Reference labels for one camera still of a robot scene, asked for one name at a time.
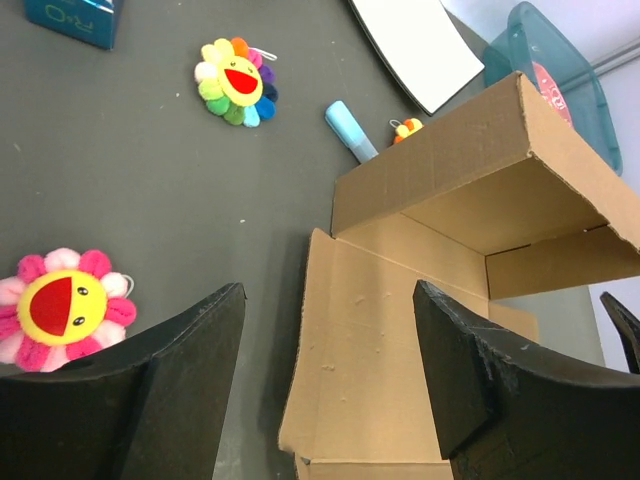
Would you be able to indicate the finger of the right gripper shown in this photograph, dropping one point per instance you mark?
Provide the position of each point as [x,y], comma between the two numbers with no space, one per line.
[627,326]

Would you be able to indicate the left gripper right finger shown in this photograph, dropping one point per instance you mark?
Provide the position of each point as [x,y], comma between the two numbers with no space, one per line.
[505,407]

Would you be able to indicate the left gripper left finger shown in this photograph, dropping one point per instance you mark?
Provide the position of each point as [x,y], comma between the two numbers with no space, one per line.
[149,407]

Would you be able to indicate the brown cardboard box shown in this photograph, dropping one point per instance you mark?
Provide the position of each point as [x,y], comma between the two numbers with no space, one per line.
[499,198]

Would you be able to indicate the blue toothpaste box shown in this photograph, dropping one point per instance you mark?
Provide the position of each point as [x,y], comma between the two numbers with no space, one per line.
[94,22]

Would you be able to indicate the pink polka dot plate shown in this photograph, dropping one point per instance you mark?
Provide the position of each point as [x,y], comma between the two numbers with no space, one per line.
[550,91]

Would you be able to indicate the teal plastic bin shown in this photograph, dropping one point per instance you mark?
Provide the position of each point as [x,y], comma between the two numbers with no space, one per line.
[531,37]

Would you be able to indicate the orange flower plush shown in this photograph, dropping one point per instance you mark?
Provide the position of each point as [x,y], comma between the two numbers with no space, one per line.
[403,130]

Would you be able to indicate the rainbow flower plush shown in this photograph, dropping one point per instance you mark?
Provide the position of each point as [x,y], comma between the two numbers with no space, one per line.
[236,82]

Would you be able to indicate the blue marker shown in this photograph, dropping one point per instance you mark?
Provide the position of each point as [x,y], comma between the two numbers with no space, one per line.
[343,123]

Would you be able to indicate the white square plate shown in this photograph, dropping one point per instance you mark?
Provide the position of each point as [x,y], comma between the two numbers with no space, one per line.
[421,47]

